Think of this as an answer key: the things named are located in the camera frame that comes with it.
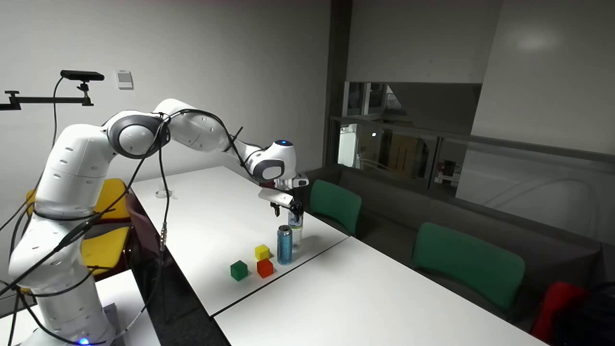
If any yellow cube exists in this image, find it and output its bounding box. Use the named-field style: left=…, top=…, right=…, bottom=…
left=252, top=242, right=275, bottom=263

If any red cube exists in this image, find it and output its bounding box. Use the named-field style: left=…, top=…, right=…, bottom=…
left=255, top=258, right=277, bottom=279

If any blue drink can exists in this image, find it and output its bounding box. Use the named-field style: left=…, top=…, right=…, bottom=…
left=275, top=223, right=296, bottom=265

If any yellow box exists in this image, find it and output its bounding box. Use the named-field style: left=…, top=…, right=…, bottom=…
left=25, top=177, right=132, bottom=277

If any grey upholstered bench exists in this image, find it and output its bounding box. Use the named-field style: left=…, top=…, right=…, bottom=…
left=305, top=163, right=605, bottom=323

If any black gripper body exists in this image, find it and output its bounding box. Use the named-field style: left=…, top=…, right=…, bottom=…
left=267, top=177, right=313, bottom=215

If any clear plastic water bottle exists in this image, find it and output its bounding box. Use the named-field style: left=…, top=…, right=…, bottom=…
left=286, top=210, right=305, bottom=250

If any green cube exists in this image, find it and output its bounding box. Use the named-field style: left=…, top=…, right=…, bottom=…
left=229, top=258, right=250, bottom=283

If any large green chair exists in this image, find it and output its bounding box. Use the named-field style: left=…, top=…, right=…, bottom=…
left=409, top=221, right=526, bottom=313

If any white wall switch plate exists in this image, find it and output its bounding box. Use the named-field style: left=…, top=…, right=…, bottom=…
left=115, top=67, right=136, bottom=90

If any red chair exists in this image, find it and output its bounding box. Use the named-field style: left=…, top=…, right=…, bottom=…
left=532, top=281, right=588, bottom=344

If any black stereo camera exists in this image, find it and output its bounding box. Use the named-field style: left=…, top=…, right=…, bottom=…
left=59, top=67, right=106, bottom=83

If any small green chair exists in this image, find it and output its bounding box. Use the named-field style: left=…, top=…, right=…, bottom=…
left=307, top=179, right=365, bottom=238

